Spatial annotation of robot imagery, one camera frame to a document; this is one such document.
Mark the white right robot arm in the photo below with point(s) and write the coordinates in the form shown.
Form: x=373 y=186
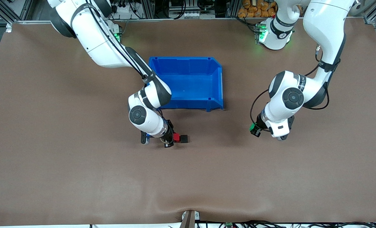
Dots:
x=93 y=41

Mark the small black cube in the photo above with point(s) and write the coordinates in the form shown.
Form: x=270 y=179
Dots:
x=184 y=138

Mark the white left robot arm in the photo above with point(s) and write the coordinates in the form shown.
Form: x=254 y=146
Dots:
x=324 y=25

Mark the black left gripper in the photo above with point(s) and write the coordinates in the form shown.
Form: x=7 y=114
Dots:
x=259 y=125

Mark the small green connector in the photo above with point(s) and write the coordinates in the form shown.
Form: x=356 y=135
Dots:
x=228 y=224

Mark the small red cube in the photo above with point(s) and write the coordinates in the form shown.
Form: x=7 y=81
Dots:
x=176 y=137

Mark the metal table clamp bracket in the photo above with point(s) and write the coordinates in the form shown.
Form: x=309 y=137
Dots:
x=190 y=218

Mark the small green cube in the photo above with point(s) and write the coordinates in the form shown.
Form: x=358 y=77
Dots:
x=252 y=128

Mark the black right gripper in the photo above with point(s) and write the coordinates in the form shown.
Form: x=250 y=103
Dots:
x=170 y=134

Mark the orange packets pile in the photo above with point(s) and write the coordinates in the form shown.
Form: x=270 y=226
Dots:
x=257 y=8

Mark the blue plastic storage bin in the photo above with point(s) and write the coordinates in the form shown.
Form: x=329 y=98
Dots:
x=191 y=82

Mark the white power strip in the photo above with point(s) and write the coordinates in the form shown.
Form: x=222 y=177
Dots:
x=123 y=8

